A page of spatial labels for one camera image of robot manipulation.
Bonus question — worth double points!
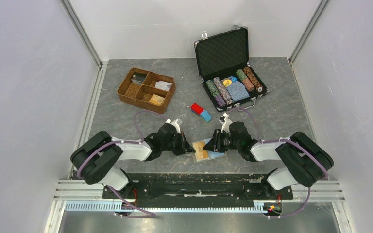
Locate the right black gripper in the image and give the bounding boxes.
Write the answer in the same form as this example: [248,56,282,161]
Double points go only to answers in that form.
[203,129,241,152]

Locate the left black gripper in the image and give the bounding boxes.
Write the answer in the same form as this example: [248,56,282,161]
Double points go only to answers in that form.
[161,131,196,156]

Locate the gold credit card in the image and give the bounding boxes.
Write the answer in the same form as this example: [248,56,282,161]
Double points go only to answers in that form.
[192,140,209,163]

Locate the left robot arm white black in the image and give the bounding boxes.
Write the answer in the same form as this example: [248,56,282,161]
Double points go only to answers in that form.
[70,121,195,198]

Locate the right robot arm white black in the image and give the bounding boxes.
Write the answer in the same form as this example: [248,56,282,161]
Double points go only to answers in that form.
[203,122,334,198]

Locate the blue playing card deck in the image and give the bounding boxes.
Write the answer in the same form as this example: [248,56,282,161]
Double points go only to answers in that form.
[226,81,250,102]

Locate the gold cards in basket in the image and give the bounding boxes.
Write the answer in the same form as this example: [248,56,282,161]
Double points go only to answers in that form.
[149,94,165,106]

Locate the black cards in basket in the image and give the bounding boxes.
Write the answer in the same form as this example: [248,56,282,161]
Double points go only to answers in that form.
[131,72,147,85]

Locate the blue toy brick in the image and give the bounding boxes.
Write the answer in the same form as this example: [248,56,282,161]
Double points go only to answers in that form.
[200,110,212,122]

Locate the red toy brick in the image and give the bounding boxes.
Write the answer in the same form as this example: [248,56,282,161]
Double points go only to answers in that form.
[190,103,204,116]

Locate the purple poker chip row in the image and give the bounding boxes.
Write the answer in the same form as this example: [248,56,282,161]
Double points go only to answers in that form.
[212,77,234,105]

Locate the green poker chip row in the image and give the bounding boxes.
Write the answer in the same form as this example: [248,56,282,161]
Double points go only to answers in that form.
[205,80,226,107]

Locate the yellow dealer button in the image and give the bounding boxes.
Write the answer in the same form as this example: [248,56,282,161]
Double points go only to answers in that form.
[222,78,233,87]

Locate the brown wicker divided basket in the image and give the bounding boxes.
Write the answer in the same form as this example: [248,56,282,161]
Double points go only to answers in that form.
[117,67,176,114]

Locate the green pink chip row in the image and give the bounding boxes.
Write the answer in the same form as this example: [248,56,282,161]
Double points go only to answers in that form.
[236,69,254,92]

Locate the brown poker chip row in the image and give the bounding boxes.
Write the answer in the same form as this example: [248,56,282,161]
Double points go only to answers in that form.
[243,67,264,93]

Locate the black poker chip case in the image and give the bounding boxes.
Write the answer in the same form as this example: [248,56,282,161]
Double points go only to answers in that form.
[194,25,269,112]

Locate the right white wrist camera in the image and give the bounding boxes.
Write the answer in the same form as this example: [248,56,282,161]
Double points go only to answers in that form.
[219,112,233,134]

